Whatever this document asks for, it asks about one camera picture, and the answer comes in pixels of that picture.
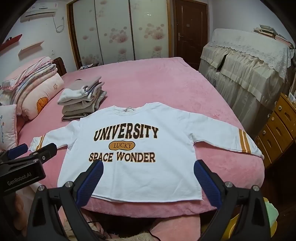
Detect green plastic item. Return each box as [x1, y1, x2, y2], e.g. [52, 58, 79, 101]
[264, 197, 279, 230]

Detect floral sliding door wardrobe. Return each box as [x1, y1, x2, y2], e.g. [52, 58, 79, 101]
[67, 0, 174, 70]

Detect cream lace covered furniture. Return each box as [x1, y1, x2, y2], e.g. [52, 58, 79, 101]
[199, 28, 296, 109]

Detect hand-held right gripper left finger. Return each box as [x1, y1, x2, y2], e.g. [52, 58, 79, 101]
[26, 159, 104, 241]

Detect white printed sweatshirt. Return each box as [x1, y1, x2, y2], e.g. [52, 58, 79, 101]
[28, 102, 265, 202]

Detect wooden wall shelf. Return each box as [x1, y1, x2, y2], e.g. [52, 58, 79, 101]
[20, 41, 44, 56]

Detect white air conditioner cable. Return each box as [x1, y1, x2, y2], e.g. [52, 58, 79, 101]
[54, 16, 65, 33]

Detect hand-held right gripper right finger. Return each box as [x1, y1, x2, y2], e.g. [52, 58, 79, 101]
[194, 159, 271, 241]

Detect wooden drawer cabinet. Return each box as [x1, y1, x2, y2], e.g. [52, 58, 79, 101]
[254, 93, 296, 168]

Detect brown wooden door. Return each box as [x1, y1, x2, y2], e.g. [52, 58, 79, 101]
[172, 0, 210, 71]

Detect pink embroidered pillow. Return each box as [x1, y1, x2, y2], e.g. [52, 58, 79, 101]
[0, 104, 18, 151]

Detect person's left hand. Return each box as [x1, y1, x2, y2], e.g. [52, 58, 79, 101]
[14, 192, 31, 224]

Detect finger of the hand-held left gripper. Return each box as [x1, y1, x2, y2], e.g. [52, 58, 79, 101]
[0, 144, 28, 163]
[23, 143, 57, 163]

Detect dark wooden headboard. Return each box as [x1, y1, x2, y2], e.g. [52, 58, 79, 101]
[52, 57, 67, 77]

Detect pink bed blanket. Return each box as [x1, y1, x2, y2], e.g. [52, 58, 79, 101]
[16, 57, 265, 216]

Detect white air conditioner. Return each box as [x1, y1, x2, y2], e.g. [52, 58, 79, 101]
[20, 0, 58, 22]

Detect pile of folded clothes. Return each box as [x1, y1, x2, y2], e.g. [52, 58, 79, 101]
[57, 76, 107, 121]

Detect red wall shelf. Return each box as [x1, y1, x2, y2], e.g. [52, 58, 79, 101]
[0, 34, 23, 51]

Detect stack of books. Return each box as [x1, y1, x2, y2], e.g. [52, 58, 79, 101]
[253, 24, 294, 49]

